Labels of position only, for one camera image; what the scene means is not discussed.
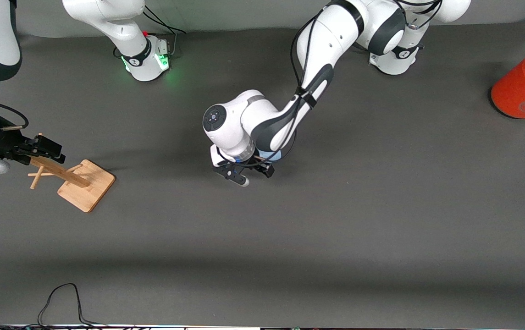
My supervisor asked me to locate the wooden mug tree rack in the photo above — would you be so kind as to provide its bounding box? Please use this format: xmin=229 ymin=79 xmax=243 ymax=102
xmin=28 ymin=133 xmax=116 ymax=213

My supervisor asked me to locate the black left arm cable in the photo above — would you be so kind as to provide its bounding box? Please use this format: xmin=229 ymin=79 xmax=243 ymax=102
xmin=228 ymin=0 xmax=442 ymax=166

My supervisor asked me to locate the black right base cable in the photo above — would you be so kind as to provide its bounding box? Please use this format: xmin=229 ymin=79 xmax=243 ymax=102
xmin=143 ymin=5 xmax=186 ymax=35

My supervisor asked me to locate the thin black looped cable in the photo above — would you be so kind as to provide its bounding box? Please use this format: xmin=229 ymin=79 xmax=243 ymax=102
xmin=38 ymin=283 xmax=107 ymax=327

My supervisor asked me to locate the light blue cup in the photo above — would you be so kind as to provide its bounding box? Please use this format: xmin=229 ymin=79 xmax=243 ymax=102
xmin=255 ymin=148 xmax=284 ymax=164

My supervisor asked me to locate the orange can with grey lid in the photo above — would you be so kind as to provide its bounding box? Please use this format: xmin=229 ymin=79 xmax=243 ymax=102
xmin=489 ymin=44 xmax=525 ymax=120

